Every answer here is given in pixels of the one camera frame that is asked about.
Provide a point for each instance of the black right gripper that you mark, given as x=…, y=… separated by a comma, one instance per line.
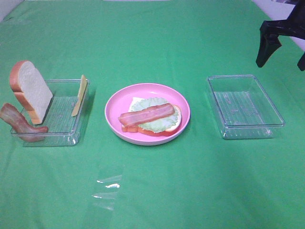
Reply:
x=293, y=26

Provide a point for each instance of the bacon strip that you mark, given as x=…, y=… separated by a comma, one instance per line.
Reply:
x=149, y=114
x=10, y=115

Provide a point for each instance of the green lettuce leaf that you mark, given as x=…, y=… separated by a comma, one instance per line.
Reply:
x=157, y=125

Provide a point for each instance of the bread slice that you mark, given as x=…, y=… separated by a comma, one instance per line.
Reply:
x=31, y=90
x=152, y=132

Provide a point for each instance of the yellow cheese slice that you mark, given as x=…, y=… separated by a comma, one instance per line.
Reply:
x=83, y=85

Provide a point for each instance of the right clear plastic tray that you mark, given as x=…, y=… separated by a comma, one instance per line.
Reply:
x=242, y=108

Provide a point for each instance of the clear plastic tray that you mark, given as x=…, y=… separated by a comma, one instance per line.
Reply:
x=242, y=108
x=63, y=128

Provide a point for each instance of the green tablecloth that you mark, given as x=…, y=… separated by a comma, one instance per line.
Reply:
x=198, y=180

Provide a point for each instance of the pink round plate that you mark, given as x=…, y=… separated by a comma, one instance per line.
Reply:
x=120, y=101

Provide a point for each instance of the clear tape patch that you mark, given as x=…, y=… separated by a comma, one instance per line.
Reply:
x=107, y=187

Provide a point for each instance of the left clear plastic tray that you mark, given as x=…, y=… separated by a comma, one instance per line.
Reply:
x=63, y=128

